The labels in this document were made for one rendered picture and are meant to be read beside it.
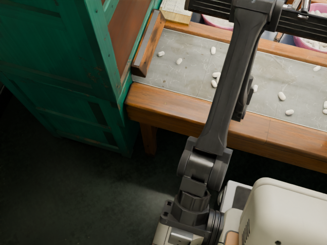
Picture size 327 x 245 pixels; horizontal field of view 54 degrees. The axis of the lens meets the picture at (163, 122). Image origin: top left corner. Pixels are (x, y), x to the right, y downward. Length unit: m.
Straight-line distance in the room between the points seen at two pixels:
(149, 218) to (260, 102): 0.97
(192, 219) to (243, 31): 0.41
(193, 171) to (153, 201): 1.27
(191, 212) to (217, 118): 0.21
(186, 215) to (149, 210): 1.24
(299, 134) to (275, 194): 0.74
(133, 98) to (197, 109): 0.26
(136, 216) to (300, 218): 1.44
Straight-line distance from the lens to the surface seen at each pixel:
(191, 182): 0.72
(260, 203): 0.64
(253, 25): 0.69
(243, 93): 0.95
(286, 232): 0.61
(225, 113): 0.70
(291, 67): 1.53
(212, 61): 1.46
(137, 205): 1.98
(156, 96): 1.33
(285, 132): 1.36
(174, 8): 1.57
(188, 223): 0.75
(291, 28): 1.21
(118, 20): 1.09
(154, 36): 1.39
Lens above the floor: 1.96
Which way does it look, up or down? 69 degrees down
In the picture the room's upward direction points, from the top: straight up
